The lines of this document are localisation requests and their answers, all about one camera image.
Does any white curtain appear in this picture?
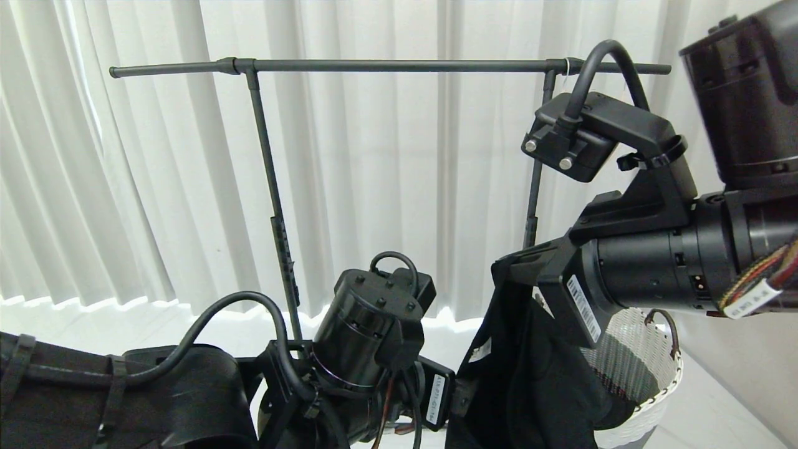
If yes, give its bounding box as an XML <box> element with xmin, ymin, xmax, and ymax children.
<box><xmin>0</xmin><ymin>0</ymin><xmax>798</xmax><ymax>325</ymax></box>

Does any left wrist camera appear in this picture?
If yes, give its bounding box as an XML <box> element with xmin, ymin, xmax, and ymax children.
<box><xmin>399</xmin><ymin>268</ymin><xmax>437</xmax><ymax>312</ymax></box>

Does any white laundry basket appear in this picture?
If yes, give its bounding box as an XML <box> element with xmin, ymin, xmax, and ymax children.
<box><xmin>583</xmin><ymin>306</ymin><xmax>685</xmax><ymax>449</ymax></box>

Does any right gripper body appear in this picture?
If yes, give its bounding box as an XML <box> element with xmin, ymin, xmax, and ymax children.
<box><xmin>536</xmin><ymin>200</ymin><xmax>739</xmax><ymax>350</ymax></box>

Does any black clothes rack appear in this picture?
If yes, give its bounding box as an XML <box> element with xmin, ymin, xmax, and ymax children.
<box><xmin>109</xmin><ymin>57</ymin><xmax>673</xmax><ymax>350</ymax></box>

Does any black garment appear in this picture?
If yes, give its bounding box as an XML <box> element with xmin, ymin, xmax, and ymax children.
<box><xmin>446</xmin><ymin>246</ymin><xmax>638</xmax><ymax>449</ymax></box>

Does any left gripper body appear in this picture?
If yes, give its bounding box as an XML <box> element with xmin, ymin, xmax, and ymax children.
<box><xmin>368</xmin><ymin>355</ymin><xmax>457</xmax><ymax>449</ymax></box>

